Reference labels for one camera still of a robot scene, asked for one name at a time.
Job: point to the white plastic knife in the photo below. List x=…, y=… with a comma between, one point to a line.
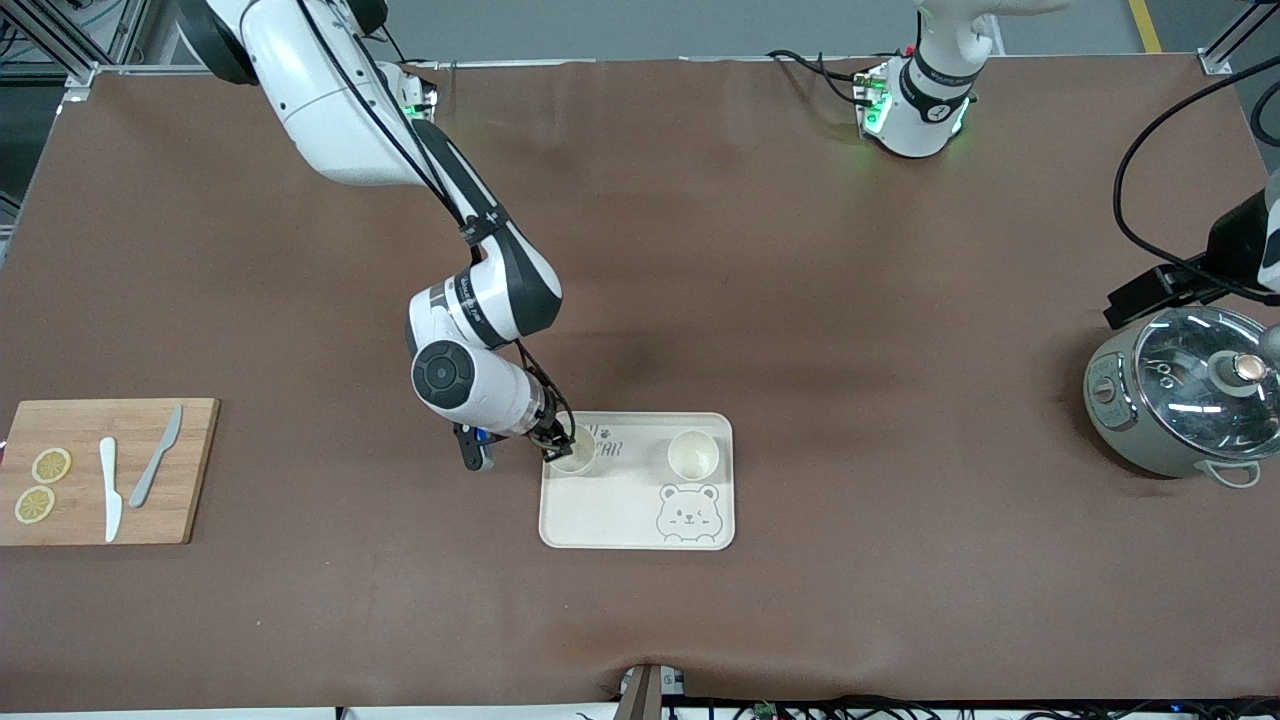
x=110, y=490

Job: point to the wooden cutting board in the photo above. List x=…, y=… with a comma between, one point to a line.
x=190, y=470

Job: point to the brown table cover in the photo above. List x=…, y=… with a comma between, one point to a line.
x=640, y=300

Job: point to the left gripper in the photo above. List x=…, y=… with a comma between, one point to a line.
x=1236, y=248

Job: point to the grey plastic knife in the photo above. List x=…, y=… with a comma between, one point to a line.
x=152, y=465

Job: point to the aluminium frame profile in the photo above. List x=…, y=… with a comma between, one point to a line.
x=80, y=70
x=1215, y=62

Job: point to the grey electric cooking pot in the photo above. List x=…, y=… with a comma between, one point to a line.
x=1118, y=425

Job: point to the cream bear print tray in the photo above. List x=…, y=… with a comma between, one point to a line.
x=620, y=510

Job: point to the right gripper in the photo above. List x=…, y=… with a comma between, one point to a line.
x=551, y=429

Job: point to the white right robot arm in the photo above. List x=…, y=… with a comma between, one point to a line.
x=340, y=110

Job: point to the white IKEA cup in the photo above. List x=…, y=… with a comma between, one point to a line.
x=578, y=458
x=693, y=456

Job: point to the glass pot lid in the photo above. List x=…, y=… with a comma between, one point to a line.
x=1200, y=380

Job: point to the yellow lemon slice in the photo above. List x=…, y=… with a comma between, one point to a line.
x=51, y=465
x=35, y=504

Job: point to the camera mount post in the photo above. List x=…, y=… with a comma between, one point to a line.
x=640, y=695

